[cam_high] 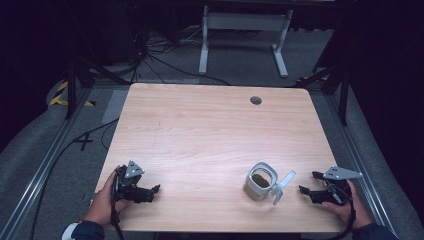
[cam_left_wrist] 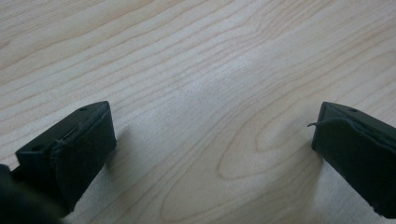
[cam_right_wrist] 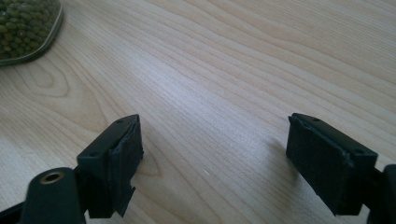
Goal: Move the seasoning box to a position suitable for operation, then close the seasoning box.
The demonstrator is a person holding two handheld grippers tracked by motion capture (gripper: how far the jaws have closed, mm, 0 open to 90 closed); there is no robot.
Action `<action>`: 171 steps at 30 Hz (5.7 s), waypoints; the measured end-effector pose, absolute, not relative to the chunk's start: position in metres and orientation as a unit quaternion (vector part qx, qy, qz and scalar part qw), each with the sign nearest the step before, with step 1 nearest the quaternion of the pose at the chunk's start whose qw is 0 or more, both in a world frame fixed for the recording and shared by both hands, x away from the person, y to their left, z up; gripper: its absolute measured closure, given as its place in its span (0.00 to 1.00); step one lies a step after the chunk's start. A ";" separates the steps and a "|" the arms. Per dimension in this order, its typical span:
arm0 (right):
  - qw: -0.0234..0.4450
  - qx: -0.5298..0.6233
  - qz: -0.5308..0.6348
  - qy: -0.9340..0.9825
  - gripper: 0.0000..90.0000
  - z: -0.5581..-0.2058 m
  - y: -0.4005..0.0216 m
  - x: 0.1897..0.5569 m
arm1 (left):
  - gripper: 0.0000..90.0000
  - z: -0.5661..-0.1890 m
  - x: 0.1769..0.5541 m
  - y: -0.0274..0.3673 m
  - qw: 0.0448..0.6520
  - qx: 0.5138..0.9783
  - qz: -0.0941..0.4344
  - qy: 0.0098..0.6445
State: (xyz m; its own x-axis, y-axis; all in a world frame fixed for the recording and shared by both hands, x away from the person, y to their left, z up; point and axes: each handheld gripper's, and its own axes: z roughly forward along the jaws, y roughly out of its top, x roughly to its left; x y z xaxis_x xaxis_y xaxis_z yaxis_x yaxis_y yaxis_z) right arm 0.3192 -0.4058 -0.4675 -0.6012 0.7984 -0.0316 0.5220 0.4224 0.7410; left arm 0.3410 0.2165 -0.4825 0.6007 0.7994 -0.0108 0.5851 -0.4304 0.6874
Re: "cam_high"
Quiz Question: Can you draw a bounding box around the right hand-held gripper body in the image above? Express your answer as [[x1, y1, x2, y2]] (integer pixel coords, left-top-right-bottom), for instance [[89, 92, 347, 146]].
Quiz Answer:
[[312, 165, 364, 205]]

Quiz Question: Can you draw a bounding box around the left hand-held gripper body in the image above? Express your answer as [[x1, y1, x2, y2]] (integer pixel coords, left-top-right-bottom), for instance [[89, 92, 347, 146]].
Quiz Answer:
[[114, 159, 150, 203]]

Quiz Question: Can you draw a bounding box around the clear jar with lid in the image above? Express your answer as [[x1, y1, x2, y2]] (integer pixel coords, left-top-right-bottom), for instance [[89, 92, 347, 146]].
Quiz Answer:
[[242, 161, 297, 207]]

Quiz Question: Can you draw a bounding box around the person's right hand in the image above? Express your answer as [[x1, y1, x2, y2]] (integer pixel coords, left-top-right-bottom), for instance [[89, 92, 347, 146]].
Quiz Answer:
[[321, 179, 374, 231]]

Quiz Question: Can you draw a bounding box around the person's left hand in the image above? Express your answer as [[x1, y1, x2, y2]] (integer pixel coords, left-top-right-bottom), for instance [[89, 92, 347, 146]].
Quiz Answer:
[[84, 165, 134, 227]]

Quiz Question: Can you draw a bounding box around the black tripod stand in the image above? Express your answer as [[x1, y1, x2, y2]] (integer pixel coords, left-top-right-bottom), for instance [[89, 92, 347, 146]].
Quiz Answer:
[[64, 54, 131, 120], [294, 63, 351, 127]]

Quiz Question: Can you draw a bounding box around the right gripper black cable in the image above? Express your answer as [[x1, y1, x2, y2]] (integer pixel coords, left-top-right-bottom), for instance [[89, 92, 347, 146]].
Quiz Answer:
[[328, 181, 358, 240]]

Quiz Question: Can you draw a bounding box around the aluminium floor rail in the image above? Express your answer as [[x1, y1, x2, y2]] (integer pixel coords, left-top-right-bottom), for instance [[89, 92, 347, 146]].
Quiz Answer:
[[324, 94, 398, 234], [0, 87, 93, 240]]

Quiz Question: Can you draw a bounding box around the black floor cable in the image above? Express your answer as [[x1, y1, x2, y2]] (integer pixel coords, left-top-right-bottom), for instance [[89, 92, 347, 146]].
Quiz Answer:
[[29, 118, 120, 240]]

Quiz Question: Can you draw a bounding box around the bundle of floor cables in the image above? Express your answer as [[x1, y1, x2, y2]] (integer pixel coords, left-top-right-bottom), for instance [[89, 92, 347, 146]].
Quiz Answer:
[[131, 24, 231, 87]]

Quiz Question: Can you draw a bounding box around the white metal stand frame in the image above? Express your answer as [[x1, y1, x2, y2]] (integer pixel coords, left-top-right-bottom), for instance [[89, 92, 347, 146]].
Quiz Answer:
[[198, 4, 295, 79]]

